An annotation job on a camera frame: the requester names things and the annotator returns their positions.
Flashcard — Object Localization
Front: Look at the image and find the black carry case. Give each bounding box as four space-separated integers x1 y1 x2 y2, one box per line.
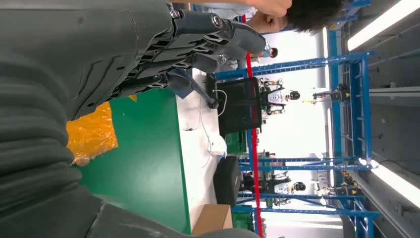
213 156 242 208

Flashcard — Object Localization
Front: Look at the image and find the black handheld controller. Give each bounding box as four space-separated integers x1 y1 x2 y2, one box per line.
206 73 220 109

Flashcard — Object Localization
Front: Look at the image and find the white cable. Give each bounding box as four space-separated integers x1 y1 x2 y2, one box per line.
183 89 228 168

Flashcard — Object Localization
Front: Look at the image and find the long ceiling light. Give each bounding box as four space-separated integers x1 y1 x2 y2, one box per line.
347 0 420 52
359 158 420 209

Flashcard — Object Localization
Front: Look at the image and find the black hoist unit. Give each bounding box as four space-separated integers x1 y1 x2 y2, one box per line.
313 83 351 104

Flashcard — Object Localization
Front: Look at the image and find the person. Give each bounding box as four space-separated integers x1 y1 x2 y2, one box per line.
262 47 279 59
170 0 347 35

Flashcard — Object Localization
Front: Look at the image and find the yellow taped cardboard sheet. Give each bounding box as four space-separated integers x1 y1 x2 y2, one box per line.
65 94 139 167

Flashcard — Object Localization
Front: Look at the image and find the green plastic crate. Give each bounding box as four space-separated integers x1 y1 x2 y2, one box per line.
232 212 255 231
225 131 247 155

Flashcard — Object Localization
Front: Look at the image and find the brown cardboard box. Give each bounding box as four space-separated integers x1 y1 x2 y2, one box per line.
192 204 234 236

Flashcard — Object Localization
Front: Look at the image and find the white black humanoid robot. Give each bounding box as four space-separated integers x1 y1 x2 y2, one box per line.
267 172 307 207
259 78 301 116

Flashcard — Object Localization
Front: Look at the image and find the white tissue box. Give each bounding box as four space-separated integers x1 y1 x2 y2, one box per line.
210 134 228 158

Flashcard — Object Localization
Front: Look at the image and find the blue gantry frame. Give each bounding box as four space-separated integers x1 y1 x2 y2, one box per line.
214 51 375 167
231 157 381 238

